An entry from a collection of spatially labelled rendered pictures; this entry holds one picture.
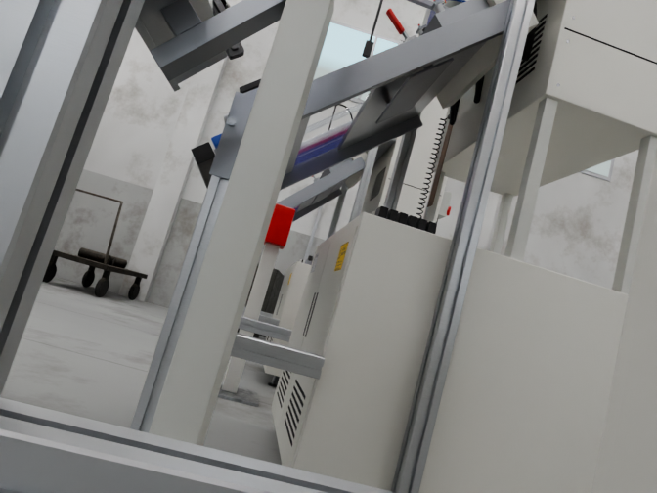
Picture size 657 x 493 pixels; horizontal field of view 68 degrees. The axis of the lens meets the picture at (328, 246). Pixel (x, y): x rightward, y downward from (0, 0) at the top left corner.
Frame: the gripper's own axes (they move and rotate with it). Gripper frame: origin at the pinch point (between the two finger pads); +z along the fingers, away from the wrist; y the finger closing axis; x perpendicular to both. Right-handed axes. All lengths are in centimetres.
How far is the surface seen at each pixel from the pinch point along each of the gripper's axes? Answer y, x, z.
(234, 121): 3.9, -7.3, 15.6
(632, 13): 5, 89, 26
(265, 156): 32.0, -10.8, 31.2
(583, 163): -21, 82, 54
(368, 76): 0.9, 23.2, 16.0
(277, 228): -100, 9, 26
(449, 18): -2, 49, 9
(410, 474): 3, -6, 90
